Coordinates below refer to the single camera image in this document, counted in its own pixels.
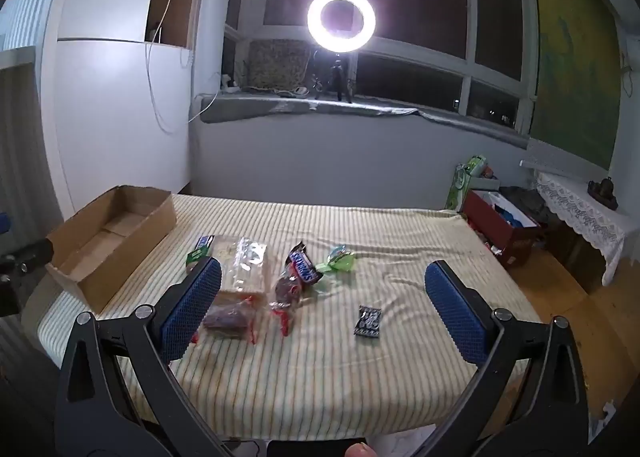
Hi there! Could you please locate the striped yellow bed sheet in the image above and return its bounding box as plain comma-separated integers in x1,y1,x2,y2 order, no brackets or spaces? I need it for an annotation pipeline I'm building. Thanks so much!
37,194,543,443

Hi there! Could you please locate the ring light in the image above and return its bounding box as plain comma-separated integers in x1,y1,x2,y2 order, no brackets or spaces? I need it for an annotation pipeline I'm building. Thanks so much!
306,0,377,56

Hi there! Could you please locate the white lace cloth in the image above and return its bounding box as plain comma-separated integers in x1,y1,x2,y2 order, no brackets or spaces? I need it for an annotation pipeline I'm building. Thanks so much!
535,172,640,288

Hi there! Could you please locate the leopard print cushion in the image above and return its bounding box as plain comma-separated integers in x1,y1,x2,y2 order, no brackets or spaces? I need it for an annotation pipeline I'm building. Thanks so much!
247,39,312,90

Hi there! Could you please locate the dark wooden cabinet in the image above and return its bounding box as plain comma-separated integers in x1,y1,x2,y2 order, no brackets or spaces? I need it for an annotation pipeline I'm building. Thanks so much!
545,217,608,295

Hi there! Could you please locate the green wall map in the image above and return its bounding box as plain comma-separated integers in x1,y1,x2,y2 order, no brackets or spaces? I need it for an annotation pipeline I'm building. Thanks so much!
520,0,626,182

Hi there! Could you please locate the white cable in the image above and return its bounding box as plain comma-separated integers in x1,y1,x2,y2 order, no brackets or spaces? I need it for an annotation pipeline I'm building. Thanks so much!
145,0,221,135

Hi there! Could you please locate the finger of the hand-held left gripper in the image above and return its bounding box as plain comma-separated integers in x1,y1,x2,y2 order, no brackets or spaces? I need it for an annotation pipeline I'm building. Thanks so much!
0,238,55,283

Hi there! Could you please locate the black tripod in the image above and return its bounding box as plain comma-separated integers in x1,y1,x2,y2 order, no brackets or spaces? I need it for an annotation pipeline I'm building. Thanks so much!
315,54,353,102

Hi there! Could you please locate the white wardrobe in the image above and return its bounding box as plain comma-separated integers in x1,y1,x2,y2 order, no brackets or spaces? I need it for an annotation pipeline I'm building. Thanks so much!
42,0,206,218

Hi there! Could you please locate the red storage box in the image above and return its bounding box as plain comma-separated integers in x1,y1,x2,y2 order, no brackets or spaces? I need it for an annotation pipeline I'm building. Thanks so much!
462,189,543,270

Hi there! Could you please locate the green paper bag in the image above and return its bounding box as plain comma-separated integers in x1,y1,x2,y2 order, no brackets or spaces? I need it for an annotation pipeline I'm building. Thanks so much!
445,154,488,212

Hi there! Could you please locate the clear bag of crackers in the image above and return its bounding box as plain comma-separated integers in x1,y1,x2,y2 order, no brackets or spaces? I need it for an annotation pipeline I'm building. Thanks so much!
212,235,276,295

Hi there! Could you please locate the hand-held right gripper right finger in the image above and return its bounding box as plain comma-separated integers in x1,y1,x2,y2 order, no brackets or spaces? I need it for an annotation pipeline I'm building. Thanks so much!
424,260,586,457

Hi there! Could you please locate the red-ended dark candy packet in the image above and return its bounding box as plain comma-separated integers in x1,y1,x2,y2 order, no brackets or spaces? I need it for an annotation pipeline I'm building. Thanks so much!
270,274,306,338
192,299,258,345

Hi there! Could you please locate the brown cardboard box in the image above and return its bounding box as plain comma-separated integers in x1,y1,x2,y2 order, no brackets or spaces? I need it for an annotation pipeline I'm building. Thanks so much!
45,185,178,315

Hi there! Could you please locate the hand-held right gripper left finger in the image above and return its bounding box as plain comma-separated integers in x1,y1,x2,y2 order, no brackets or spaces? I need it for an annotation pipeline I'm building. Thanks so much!
54,257,236,457

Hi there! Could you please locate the dark figurine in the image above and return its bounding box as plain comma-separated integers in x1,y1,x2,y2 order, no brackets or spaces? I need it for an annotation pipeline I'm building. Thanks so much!
587,178,619,210

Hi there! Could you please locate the small black snack packet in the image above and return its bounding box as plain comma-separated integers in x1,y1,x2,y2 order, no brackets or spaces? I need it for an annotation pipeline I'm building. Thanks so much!
354,305,383,339

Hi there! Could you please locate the dark cloth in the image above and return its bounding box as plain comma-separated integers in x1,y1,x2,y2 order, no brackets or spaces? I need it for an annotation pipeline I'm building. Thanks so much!
500,186,547,224

